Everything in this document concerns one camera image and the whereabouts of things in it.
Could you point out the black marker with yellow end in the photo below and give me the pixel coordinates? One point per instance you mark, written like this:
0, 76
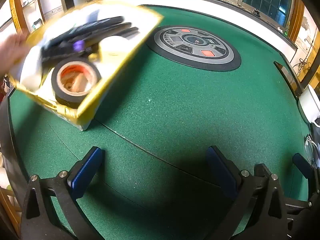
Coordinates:
123, 26

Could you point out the plain white bottle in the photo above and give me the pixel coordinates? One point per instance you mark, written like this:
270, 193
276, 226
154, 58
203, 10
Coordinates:
30, 77

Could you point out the purple-capped black marker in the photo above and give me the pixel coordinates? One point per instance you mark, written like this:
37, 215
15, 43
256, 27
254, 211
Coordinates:
78, 46

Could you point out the yellow taped white foam box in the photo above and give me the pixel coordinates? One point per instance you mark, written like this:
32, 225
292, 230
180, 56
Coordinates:
105, 87

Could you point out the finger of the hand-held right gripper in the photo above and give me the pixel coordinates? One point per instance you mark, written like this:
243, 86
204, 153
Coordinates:
301, 163

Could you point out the black tape roll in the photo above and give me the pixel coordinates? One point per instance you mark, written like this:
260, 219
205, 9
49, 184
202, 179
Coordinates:
56, 85

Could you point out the round table control panel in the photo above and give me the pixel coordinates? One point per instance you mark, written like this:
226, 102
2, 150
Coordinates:
170, 52

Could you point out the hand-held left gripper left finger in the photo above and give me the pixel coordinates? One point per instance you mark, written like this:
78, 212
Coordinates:
85, 172

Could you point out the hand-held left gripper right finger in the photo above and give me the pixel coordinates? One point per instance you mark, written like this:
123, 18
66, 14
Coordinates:
221, 172

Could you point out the white round container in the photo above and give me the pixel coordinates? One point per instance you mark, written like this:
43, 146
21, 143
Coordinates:
310, 105

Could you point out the green bottle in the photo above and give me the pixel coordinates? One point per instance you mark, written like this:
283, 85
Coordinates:
286, 31

